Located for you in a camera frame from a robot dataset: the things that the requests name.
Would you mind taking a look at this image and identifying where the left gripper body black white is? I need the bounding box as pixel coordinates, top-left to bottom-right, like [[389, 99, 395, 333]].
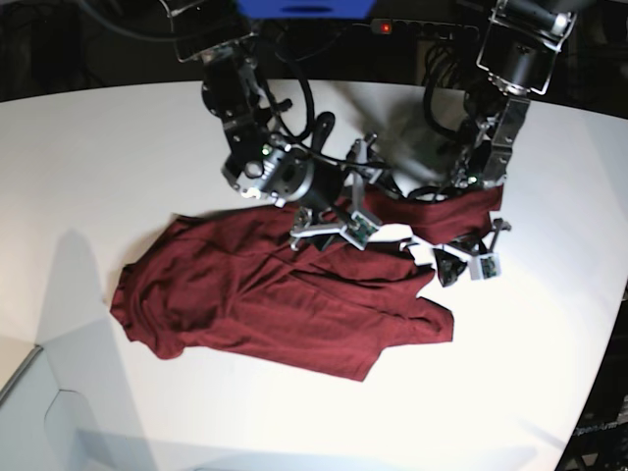
[[399, 218, 511, 279]]

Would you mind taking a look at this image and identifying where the black OpenArm labelled case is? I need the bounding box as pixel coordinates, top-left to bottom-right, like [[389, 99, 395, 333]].
[[556, 298, 628, 470]]

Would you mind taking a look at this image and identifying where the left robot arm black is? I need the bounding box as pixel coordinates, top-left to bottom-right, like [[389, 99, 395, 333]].
[[399, 1, 586, 202]]

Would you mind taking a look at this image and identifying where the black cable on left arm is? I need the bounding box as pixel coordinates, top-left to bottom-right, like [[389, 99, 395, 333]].
[[422, 43, 472, 143]]

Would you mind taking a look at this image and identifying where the dark red long-sleeve t-shirt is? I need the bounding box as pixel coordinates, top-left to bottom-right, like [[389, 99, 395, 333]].
[[109, 185, 506, 384]]

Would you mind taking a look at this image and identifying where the blue box at table back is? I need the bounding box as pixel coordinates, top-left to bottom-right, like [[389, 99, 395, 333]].
[[237, 0, 375, 20]]

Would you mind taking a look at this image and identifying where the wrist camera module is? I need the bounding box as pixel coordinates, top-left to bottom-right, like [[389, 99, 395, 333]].
[[340, 210, 383, 250], [468, 252, 501, 281]]

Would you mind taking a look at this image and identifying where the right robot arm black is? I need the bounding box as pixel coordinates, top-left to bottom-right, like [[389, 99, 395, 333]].
[[163, 1, 387, 250]]

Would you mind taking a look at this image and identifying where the black power strip red light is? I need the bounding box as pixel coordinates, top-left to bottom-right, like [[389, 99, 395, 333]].
[[370, 18, 480, 41]]

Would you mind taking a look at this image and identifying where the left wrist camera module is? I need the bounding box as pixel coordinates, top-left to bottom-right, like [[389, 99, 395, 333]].
[[468, 252, 501, 281]]

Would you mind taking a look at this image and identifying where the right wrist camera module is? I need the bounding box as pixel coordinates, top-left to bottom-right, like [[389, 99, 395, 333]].
[[340, 210, 383, 250]]

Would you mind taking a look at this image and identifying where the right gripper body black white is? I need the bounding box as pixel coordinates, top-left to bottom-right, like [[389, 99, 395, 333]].
[[289, 136, 387, 251]]

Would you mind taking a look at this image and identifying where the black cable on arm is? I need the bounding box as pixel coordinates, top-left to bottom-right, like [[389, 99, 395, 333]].
[[254, 48, 354, 168], [422, 43, 472, 143]]

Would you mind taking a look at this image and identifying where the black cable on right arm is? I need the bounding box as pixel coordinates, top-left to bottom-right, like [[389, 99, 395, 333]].
[[254, 48, 354, 168]]

